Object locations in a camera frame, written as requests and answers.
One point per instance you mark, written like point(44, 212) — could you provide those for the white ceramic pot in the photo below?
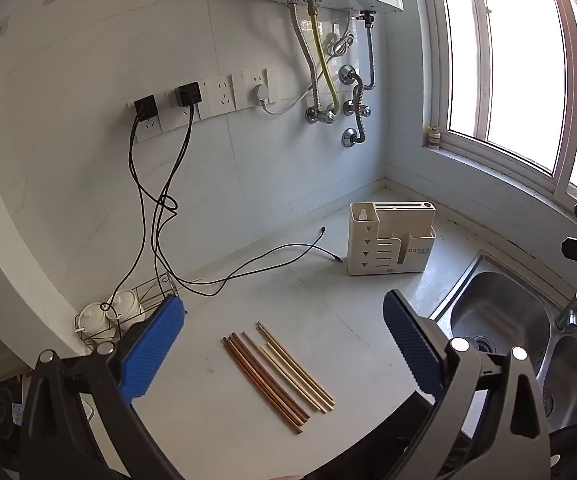
point(91, 317)
point(126, 305)

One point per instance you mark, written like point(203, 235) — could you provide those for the white power plug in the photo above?
point(263, 94)

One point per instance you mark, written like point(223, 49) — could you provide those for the stainless steel sink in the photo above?
point(503, 310)

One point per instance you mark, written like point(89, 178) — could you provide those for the small bottle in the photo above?
point(434, 137)

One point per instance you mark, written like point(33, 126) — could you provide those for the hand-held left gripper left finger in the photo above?
point(151, 355)

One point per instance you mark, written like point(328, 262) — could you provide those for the light bamboo chopstick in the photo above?
point(301, 363)
point(296, 379)
point(256, 349)
point(291, 382)
point(293, 365)

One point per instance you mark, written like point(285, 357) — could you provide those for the cream plastic utensil holder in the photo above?
point(368, 260)

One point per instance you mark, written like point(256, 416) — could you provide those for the white wall socket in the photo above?
point(243, 87)
point(220, 96)
point(171, 117)
point(148, 130)

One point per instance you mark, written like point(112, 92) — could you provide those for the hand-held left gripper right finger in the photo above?
point(413, 350)

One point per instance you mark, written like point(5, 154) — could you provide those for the white framed window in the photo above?
point(513, 60)

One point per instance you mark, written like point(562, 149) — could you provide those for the black plug adapter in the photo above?
point(188, 94)
point(146, 106)

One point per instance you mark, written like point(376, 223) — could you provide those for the chrome pipe valve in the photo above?
point(318, 115)
point(356, 109)

